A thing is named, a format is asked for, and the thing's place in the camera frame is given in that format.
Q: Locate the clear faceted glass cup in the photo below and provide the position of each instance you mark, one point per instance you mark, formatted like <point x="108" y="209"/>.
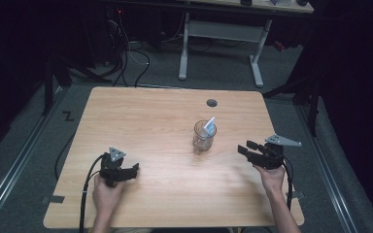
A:
<point x="203" y="142"/>

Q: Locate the person's right hand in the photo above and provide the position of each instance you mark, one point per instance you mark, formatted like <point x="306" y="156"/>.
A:
<point x="272" y="179"/>

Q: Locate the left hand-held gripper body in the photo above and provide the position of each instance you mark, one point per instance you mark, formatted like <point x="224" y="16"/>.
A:
<point x="113" y="165"/>

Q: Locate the red object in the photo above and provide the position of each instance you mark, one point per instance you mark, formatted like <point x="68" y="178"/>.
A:
<point x="279" y="46"/>

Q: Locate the white-legged wooden desk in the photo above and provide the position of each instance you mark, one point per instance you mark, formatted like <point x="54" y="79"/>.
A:
<point x="221" y="30"/>

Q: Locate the grey tape piece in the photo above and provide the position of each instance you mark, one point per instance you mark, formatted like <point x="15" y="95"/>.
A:
<point x="53" y="199"/>
<point x="296" y="194"/>

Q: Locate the person's left hand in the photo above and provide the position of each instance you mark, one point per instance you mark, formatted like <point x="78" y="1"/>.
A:
<point x="105" y="197"/>

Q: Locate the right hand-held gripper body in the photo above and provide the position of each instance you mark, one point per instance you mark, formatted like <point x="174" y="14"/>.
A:
<point x="270" y="155"/>

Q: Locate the metal floor rail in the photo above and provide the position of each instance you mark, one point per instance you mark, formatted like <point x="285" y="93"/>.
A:
<point x="330" y="174"/>
<point x="16" y="168"/>

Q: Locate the black metal stand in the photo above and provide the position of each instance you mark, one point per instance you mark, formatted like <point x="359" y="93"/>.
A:
<point x="311" y="97"/>

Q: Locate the black floor tape mark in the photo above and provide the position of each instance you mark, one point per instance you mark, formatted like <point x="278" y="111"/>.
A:
<point x="68" y="116"/>

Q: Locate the white toothpaste tube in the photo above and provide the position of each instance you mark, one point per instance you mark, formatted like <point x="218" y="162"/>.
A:
<point x="210" y="126"/>

